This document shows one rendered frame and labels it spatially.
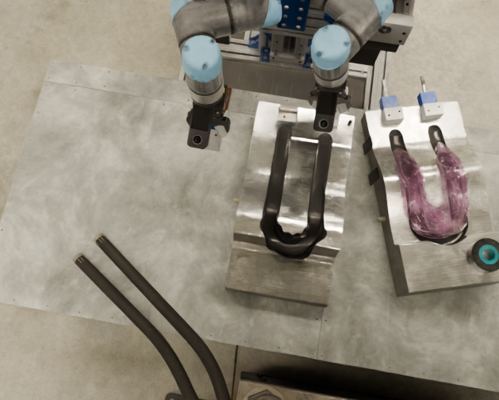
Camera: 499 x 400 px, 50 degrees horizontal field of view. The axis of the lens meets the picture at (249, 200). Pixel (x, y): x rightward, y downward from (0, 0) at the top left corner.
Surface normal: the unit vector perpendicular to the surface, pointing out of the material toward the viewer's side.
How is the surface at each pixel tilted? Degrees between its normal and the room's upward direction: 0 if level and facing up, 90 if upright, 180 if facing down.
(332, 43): 11
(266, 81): 0
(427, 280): 0
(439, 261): 0
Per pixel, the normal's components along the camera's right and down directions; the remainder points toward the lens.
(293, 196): 0.09, -0.68
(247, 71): 0.01, -0.27
